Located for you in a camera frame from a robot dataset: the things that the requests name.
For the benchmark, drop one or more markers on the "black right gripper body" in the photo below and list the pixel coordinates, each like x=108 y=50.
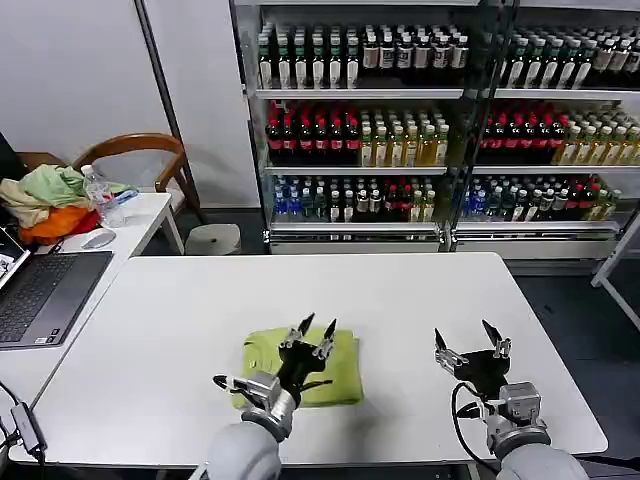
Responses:
x=482 y=372

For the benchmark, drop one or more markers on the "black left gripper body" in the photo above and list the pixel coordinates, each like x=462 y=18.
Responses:
x=297 y=365

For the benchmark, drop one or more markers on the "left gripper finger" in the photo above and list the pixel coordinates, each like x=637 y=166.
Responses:
x=327 y=340
x=300 y=332

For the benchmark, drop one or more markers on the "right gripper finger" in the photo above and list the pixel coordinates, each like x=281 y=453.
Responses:
x=447 y=357
x=501 y=347

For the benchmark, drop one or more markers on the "light green shirt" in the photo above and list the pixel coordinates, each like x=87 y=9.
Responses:
x=345 y=370

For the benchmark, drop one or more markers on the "thin black left wrist loop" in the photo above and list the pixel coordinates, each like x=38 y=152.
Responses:
x=320 y=383

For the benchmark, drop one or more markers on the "white side desk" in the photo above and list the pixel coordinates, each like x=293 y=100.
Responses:
x=145 y=212

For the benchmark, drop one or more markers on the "glass shelf with bottles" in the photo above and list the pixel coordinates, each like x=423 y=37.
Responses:
x=555 y=135
x=350 y=135

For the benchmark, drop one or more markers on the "white computer mouse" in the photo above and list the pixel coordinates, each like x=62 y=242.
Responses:
x=99 y=239

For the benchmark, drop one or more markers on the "blue plastic wrapper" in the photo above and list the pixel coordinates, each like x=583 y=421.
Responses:
x=122 y=196

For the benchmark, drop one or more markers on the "clear plastic water bottle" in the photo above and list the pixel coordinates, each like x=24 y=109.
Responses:
x=96 y=189

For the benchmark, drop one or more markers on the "brown wooden chair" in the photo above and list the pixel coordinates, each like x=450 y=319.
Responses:
x=130 y=142

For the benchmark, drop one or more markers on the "grey laptop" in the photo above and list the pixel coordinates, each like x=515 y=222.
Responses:
x=40 y=295

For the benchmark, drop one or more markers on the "orange crumpled cloth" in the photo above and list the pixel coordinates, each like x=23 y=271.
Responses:
x=60 y=222

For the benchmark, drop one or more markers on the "black slanted pole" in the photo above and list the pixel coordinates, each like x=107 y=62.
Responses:
x=161 y=92

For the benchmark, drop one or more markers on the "pale green crumpled cloth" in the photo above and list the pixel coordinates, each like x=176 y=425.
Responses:
x=52 y=185

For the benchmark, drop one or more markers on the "beige crumpled cloth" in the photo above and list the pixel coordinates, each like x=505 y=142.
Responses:
x=17 y=200

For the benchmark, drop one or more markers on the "black monitor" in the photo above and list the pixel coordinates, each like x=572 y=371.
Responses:
x=7 y=155

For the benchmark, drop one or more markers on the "white metal frame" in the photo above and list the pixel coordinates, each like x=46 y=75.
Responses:
x=612 y=280

